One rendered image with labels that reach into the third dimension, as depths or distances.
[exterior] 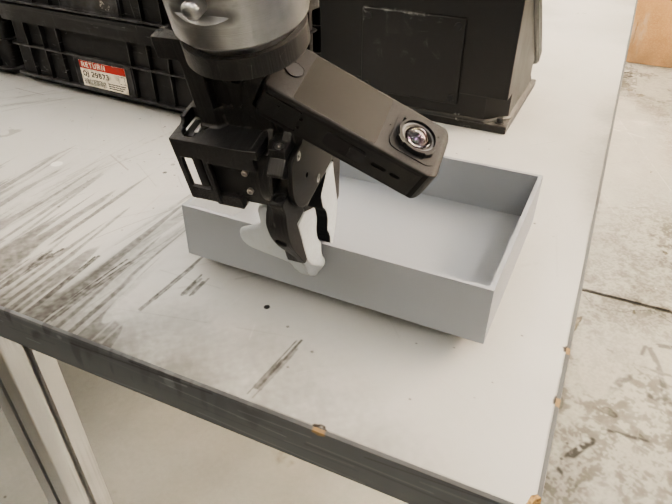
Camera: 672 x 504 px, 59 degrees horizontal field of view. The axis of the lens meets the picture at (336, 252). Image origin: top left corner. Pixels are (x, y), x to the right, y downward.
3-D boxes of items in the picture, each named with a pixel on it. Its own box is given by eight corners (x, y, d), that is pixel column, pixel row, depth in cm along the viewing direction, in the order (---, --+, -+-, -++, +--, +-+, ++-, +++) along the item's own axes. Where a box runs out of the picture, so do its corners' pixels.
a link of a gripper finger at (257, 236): (262, 258, 49) (239, 175, 42) (328, 274, 48) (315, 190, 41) (246, 286, 47) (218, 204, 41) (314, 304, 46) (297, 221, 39)
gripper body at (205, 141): (242, 136, 45) (197, -19, 36) (347, 154, 43) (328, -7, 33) (193, 207, 41) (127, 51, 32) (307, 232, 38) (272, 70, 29)
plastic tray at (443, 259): (533, 220, 59) (543, 175, 56) (483, 344, 44) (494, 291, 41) (296, 166, 68) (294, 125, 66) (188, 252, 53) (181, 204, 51)
